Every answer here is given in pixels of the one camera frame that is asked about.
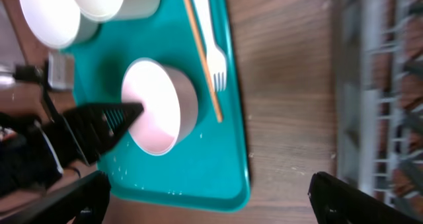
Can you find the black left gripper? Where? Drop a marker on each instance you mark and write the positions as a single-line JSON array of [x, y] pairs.
[[96, 129]]

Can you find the pink bowl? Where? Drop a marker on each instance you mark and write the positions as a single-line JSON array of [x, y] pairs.
[[170, 105]]

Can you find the grey dishwasher rack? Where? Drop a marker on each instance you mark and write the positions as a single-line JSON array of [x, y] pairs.
[[379, 129]]

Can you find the white paper cup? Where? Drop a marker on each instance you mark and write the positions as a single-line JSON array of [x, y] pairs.
[[106, 10]]

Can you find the wooden chopstick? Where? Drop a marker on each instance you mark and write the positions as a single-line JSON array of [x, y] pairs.
[[201, 52]]

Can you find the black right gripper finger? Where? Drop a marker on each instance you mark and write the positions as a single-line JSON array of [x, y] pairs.
[[336, 202]]

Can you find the white bowl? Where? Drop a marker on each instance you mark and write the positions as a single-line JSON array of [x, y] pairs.
[[58, 24]]

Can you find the white plastic fork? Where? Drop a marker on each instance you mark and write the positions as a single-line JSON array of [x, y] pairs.
[[216, 59]]

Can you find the teal plastic tray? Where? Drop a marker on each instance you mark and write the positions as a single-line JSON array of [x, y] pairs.
[[206, 170]]

